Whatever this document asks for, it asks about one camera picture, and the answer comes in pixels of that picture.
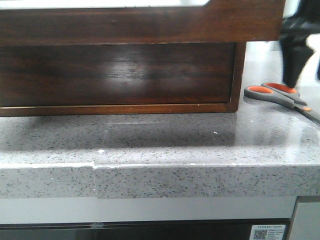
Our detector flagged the grey cabinet door panel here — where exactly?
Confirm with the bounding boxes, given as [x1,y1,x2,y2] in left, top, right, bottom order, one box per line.
[289,196,320,240]

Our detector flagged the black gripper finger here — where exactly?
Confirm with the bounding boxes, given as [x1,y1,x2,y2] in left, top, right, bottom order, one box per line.
[279,0,320,88]

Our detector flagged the white QR code sticker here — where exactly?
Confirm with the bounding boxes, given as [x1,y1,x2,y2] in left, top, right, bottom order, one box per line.
[249,224,286,240]

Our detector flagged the grey orange scissors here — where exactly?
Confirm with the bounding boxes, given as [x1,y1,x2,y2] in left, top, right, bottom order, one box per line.
[244,82,320,124]

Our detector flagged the wooden drawer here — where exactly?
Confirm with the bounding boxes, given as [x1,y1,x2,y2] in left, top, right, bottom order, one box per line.
[0,0,285,46]
[0,41,237,108]

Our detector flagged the dark wooden drawer cabinet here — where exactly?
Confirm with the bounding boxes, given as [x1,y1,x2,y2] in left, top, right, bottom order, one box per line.
[0,41,248,117]

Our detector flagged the black glass appliance front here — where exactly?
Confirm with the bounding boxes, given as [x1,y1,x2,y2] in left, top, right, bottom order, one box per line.
[0,218,290,240]

